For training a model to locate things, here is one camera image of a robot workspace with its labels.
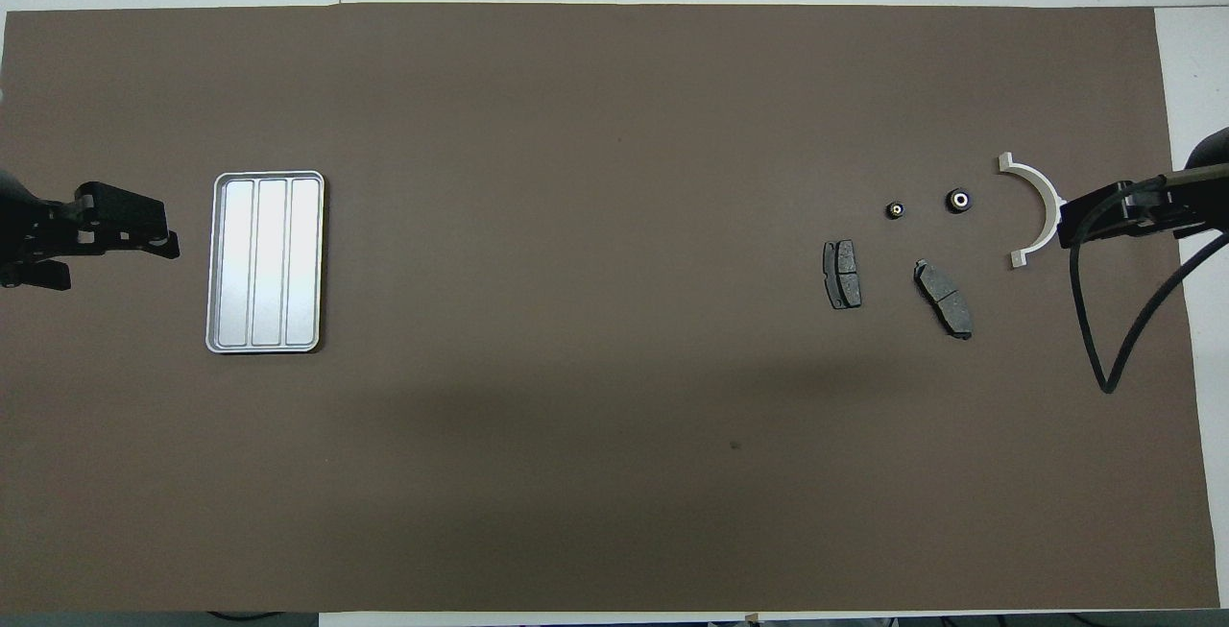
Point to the large black bearing gear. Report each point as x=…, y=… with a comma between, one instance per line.
x=959, y=201

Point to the white semicircular bracket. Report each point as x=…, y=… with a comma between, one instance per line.
x=1045, y=193

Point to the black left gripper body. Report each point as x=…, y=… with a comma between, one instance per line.
x=34, y=229

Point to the brown table mat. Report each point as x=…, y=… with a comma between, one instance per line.
x=595, y=416

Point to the short dark brake pad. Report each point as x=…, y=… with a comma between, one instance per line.
x=843, y=274

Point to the silver metal tray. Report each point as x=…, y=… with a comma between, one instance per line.
x=269, y=262

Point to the long dark brake pad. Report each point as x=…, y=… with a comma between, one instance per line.
x=943, y=299

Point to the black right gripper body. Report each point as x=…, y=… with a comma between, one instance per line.
x=1205, y=204

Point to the small black bearing gear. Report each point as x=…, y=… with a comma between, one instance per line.
x=895, y=210

